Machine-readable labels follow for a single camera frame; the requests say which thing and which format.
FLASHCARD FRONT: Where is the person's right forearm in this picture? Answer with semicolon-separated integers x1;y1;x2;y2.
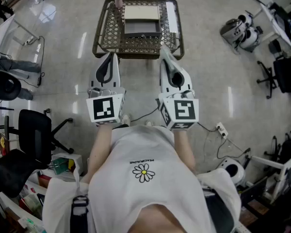
173;129;197;174

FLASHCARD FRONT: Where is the black office chair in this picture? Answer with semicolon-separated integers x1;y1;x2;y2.
256;57;291;100
0;108;75;199

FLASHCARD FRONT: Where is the white desk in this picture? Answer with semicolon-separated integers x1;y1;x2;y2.
0;13;41;49
247;150;291;205
259;1;291;53

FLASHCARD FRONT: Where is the grey domed machine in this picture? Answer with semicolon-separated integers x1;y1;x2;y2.
220;18;245;45

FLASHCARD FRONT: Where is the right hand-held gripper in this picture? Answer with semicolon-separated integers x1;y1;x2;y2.
157;59;200;131

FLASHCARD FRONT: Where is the black backpack strap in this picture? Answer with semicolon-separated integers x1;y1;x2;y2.
203;187;235;233
69;195;90;233

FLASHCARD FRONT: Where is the grey box with cream lid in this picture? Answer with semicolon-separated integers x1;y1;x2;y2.
123;5;162;40

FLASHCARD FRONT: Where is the white domed machine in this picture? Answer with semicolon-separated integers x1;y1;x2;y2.
218;157;246;187
240;27;263;53
237;13;254;30

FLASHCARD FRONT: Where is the person's white daisy t-shirt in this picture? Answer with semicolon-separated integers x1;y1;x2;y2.
42;125;242;233

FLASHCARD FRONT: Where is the brown rattan table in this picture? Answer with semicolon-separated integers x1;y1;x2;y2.
92;0;185;60

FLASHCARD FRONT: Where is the black monitor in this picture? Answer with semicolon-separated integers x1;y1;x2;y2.
269;2;291;41

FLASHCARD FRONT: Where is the person's bare neck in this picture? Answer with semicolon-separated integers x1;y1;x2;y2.
128;204;185;233

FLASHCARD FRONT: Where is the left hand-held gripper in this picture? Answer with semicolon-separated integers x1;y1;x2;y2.
86;52;126;126

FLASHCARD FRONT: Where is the black cable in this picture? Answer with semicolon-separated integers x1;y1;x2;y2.
130;105;161;123
26;34;46;87

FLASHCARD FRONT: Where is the person's left forearm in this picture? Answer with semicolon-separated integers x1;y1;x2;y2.
83;125;112;184

